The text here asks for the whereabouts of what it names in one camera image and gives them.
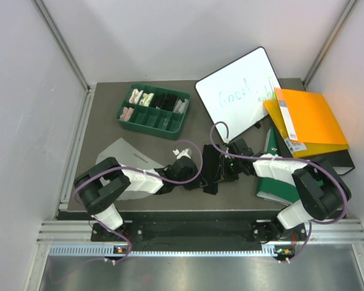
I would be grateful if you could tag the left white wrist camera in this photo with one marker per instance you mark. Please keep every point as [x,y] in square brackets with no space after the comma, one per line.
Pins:
[184,153]

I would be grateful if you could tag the green binder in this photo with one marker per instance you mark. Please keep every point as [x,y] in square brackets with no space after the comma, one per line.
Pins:
[271,189]

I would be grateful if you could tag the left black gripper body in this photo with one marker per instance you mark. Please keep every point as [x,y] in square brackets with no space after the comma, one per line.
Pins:
[190,186]

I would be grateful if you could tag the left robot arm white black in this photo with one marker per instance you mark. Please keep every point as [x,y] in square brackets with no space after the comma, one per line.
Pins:
[99,187]

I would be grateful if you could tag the black rolled underwear in tray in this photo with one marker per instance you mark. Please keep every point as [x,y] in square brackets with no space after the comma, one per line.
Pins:
[164,101]

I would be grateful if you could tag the aluminium frame rail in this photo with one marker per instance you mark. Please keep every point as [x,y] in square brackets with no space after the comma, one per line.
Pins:
[59,39]

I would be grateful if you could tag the pink rolled socks top-left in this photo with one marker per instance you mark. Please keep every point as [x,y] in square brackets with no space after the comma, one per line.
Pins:
[135,96]

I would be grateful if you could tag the black binder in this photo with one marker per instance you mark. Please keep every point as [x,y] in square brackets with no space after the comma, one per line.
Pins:
[340,160]

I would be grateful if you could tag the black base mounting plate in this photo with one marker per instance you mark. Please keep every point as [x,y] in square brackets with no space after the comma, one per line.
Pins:
[264,232]

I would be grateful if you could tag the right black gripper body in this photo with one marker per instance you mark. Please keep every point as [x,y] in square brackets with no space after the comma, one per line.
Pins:
[231,168]

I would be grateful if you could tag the cream rolled socks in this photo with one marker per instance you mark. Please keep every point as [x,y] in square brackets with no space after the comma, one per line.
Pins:
[146,99]

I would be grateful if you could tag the green compartment tray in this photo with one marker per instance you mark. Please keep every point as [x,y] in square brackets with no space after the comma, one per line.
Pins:
[152,121]

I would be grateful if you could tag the white whiteboard black frame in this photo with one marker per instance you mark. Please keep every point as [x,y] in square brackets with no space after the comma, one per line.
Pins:
[235,93]

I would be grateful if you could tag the white slotted cable duct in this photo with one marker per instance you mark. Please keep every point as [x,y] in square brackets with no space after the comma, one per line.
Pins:
[112,251]

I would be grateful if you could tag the grey rolled socks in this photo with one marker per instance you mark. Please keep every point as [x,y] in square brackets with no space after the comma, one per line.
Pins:
[181,106]

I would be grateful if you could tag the black underwear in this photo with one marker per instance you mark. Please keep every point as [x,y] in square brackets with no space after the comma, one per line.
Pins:
[211,162]
[164,101]

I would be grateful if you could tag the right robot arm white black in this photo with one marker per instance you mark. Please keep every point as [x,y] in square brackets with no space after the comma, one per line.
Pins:
[323,196]

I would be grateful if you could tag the grey underwear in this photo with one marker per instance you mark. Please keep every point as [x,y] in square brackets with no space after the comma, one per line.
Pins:
[127,155]

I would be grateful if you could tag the pink rolled socks bottom-left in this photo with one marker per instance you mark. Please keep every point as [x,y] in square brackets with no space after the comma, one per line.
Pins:
[126,114]

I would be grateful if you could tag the orange binder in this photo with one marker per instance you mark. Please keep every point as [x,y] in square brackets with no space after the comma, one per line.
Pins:
[306,123]

